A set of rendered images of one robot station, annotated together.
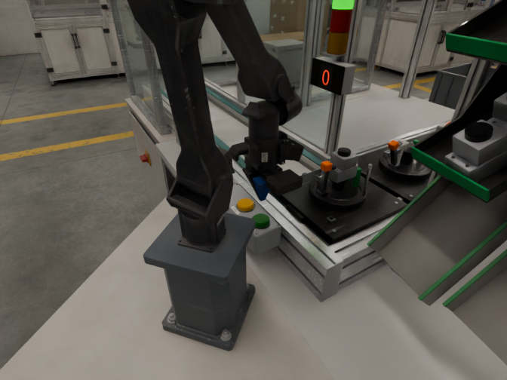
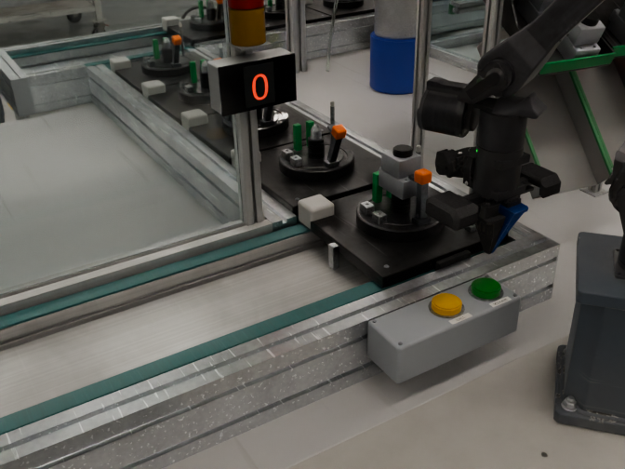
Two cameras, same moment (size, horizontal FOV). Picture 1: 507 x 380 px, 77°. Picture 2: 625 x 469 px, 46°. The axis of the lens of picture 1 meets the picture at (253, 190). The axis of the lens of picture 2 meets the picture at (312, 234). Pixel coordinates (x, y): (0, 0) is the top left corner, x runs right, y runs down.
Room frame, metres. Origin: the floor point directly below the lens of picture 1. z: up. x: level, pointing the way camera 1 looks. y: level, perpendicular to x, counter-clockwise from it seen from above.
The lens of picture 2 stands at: (0.80, 0.83, 1.54)
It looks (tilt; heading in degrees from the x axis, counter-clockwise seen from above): 30 degrees down; 270
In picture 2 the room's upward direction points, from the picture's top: 1 degrees counter-clockwise
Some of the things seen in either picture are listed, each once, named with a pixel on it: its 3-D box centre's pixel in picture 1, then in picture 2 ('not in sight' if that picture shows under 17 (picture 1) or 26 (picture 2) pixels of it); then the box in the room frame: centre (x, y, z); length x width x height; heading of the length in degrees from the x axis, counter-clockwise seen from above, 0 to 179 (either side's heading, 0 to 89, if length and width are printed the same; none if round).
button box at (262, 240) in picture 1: (245, 216); (445, 325); (0.62, 0.02, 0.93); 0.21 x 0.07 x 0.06; 31
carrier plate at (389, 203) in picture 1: (336, 197); (399, 225); (0.66, -0.21, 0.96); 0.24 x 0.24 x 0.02; 31
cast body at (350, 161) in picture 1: (345, 162); (398, 167); (0.67, -0.22, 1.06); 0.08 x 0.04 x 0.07; 121
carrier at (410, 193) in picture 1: (407, 154); (315, 144); (0.79, -0.43, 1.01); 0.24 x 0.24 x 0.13; 31
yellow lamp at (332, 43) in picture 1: (337, 42); (247, 24); (0.88, -0.21, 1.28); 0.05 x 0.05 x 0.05
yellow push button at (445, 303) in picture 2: (245, 206); (445, 306); (0.62, 0.02, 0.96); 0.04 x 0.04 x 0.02
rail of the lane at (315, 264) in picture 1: (232, 179); (300, 358); (0.82, 0.06, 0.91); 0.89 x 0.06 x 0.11; 31
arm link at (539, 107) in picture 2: (263, 116); (503, 117); (0.57, -0.02, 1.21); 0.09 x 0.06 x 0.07; 146
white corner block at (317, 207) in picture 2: not in sight; (315, 212); (0.79, -0.24, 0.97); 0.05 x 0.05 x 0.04; 31
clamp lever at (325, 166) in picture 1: (327, 176); (418, 192); (0.64, -0.17, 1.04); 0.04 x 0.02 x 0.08; 121
